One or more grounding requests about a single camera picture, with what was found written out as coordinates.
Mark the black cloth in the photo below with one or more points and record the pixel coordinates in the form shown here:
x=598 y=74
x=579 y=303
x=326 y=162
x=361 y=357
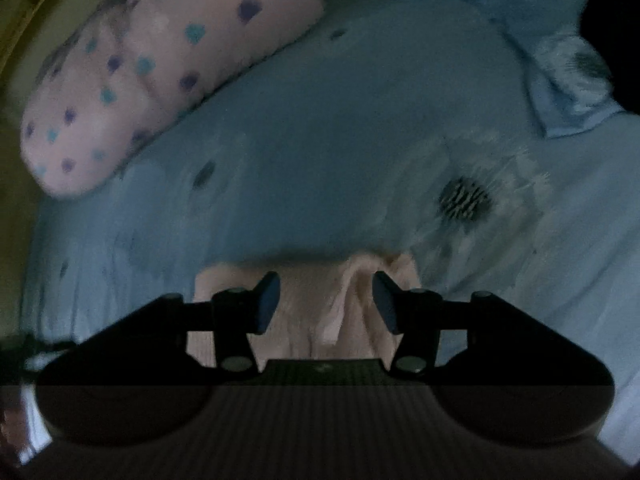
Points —
x=617 y=30

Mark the blue floral bed sheet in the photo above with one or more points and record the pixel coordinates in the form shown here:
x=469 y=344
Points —
x=325 y=135

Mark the pink heart print pillow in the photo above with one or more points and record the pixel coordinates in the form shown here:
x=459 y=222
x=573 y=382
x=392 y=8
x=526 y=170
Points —
x=150 y=75

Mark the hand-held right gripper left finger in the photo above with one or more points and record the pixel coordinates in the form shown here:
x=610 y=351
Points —
x=267 y=305

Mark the blue floral pillow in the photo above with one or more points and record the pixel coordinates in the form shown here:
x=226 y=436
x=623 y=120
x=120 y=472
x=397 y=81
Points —
x=565 y=75

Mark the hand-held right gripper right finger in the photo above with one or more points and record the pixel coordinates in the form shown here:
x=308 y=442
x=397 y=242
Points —
x=386 y=305

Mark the pink knitted cardigan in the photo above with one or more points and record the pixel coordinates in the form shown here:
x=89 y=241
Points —
x=325 y=300

